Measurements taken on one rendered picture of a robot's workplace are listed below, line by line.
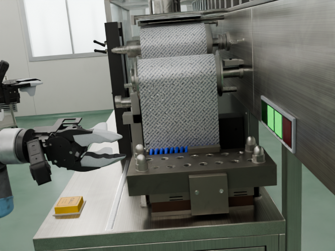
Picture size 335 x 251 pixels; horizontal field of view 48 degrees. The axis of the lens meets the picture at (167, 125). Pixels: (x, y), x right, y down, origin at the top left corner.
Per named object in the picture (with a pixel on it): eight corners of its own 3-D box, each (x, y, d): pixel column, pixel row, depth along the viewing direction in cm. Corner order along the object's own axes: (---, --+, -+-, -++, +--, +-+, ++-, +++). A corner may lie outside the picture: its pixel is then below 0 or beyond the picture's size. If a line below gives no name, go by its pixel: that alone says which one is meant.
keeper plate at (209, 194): (191, 212, 104) (188, 175, 101) (227, 209, 103) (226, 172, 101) (191, 216, 101) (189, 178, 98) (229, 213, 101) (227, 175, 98)
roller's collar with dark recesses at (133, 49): (129, 57, 147) (127, 40, 145) (144, 56, 147) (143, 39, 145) (127, 59, 140) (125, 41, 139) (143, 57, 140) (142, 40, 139)
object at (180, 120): (145, 154, 121) (140, 96, 116) (219, 148, 120) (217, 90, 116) (145, 154, 120) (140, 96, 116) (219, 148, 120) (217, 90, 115)
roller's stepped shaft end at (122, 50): (112, 55, 145) (111, 46, 144) (128, 53, 145) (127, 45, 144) (111, 55, 142) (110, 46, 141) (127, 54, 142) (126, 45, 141)
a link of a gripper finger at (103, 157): (130, 142, 79) (87, 137, 80) (124, 158, 74) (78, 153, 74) (130, 154, 80) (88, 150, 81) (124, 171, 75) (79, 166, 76)
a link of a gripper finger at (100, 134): (122, 112, 76) (81, 121, 78) (115, 127, 70) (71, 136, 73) (127, 126, 77) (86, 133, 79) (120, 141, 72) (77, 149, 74)
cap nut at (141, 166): (136, 168, 106) (134, 153, 105) (149, 167, 106) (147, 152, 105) (134, 173, 102) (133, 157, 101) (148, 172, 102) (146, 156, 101)
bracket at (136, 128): (129, 177, 135) (120, 92, 128) (147, 175, 135) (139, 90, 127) (128, 182, 130) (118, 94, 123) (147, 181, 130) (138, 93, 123)
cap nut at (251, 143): (243, 149, 115) (243, 134, 114) (255, 148, 115) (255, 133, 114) (246, 152, 111) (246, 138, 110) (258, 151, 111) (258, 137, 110)
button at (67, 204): (61, 203, 118) (60, 196, 117) (83, 202, 117) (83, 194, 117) (55, 214, 111) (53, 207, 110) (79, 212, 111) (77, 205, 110)
